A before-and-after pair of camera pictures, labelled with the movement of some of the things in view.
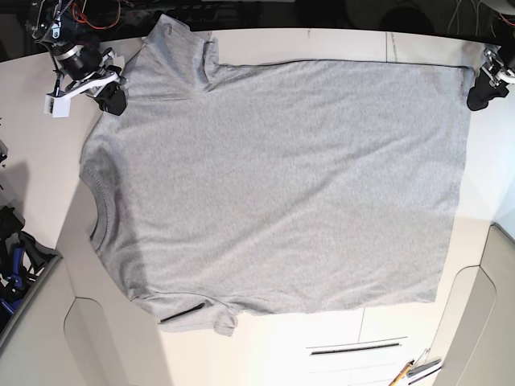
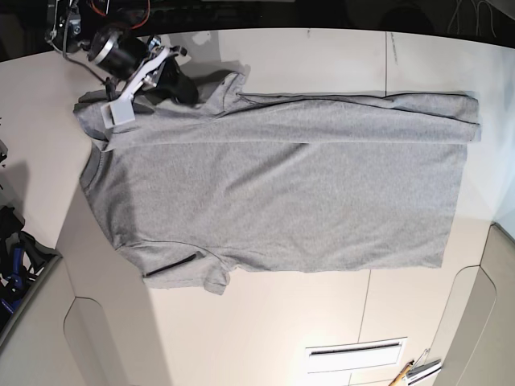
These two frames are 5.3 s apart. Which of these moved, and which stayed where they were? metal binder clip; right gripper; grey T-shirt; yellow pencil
Moved: right gripper; grey T-shirt
Stayed: metal binder clip; yellow pencil
